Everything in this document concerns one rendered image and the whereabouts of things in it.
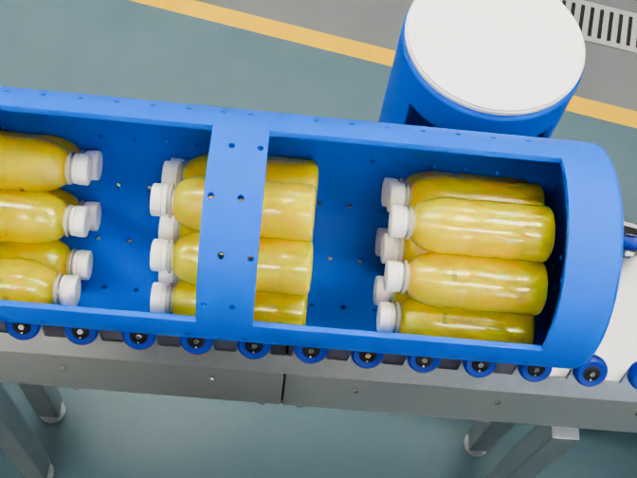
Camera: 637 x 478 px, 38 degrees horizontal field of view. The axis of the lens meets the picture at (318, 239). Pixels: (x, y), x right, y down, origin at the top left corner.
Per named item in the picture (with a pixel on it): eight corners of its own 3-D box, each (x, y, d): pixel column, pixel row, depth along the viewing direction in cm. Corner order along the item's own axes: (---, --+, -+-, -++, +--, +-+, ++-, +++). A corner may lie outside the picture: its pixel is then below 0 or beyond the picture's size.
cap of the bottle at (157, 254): (169, 257, 113) (154, 256, 113) (169, 232, 111) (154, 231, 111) (164, 278, 110) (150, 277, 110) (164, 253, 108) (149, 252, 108)
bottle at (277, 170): (320, 159, 112) (175, 146, 111) (315, 215, 112) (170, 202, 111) (318, 166, 119) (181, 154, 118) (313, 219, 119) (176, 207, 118)
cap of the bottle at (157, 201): (165, 223, 109) (150, 222, 109) (170, 201, 111) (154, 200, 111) (164, 199, 106) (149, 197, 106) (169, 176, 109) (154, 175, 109)
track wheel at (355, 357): (387, 342, 120) (386, 335, 121) (353, 340, 119) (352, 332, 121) (382, 372, 121) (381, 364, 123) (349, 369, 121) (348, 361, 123)
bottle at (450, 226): (556, 256, 107) (406, 243, 106) (539, 267, 113) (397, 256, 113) (557, 199, 108) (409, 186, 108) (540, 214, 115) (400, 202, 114)
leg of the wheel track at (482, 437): (487, 458, 215) (576, 364, 160) (463, 456, 214) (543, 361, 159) (486, 433, 218) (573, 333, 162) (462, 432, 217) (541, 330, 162)
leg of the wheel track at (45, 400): (63, 425, 210) (4, 316, 155) (37, 423, 210) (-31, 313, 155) (67, 400, 213) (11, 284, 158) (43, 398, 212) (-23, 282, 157)
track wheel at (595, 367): (612, 361, 121) (608, 354, 123) (579, 358, 121) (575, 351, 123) (605, 390, 123) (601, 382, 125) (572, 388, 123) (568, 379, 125)
